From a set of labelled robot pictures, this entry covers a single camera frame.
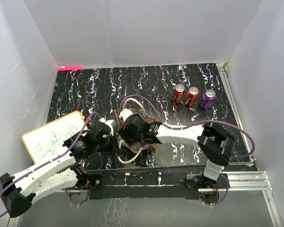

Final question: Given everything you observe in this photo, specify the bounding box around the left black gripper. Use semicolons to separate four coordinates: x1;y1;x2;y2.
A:
93;132;122;156

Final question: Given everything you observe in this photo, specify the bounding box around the red Coca-Cola can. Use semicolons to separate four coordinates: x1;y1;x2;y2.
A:
184;87;199;106
172;84;186;104

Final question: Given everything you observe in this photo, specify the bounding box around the burlap canvas tote bag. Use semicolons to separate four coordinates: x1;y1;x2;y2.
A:
115;96;156;164

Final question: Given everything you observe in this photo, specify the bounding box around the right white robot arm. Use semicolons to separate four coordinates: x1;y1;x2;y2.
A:
118;114;235;188

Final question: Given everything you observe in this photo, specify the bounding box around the yellow-framed whiteboard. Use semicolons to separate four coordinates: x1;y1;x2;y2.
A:
21;111;85;163

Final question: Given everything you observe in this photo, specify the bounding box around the aluminium frame rail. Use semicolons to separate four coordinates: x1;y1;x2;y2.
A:
7;62;284;227

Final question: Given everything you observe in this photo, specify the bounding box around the purple cable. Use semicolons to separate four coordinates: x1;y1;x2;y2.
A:
0;112;102;221
121;94;255;205

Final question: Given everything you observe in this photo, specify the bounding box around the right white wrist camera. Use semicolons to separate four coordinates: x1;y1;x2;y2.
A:
118;108;133;125

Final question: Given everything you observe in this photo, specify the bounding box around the pink tape strip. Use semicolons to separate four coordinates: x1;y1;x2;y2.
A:
58;66;82;71

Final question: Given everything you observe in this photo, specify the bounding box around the purple Fanta can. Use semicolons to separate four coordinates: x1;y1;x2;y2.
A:
200;89;216;109
139;140;148;147

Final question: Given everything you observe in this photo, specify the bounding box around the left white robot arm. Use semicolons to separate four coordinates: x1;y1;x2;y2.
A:
0;120;117;218

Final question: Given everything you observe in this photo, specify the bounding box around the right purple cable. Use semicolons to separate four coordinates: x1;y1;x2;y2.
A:
121;94;255;205

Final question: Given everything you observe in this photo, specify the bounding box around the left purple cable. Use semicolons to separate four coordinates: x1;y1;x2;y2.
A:
0;112;102;221

